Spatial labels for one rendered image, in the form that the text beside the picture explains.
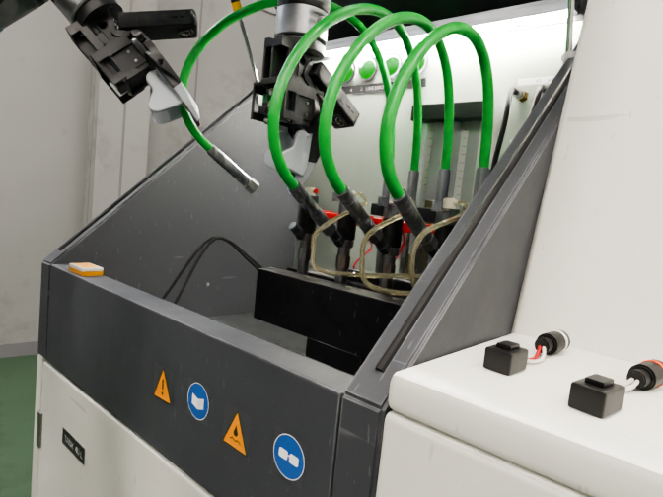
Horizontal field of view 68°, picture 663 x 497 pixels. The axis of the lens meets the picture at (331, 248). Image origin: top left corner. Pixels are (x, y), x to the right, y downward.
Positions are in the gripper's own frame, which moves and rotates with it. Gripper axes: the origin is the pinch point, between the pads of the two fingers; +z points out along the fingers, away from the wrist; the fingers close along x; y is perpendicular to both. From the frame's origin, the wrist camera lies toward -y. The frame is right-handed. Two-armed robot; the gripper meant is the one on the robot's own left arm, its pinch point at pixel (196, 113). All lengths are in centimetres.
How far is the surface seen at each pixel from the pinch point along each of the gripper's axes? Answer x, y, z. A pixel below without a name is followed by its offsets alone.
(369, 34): 23.5, -16.4, 11.3
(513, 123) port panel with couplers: 4, -40, 32
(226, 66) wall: -270, -98, -102
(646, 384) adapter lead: 44, -3, 48
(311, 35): 18.1, -13.3, 6.0
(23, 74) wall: -221, 14, -144
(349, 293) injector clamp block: 11.8, 2.2, 34.0
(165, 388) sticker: 15.1, 26.1, 27.5
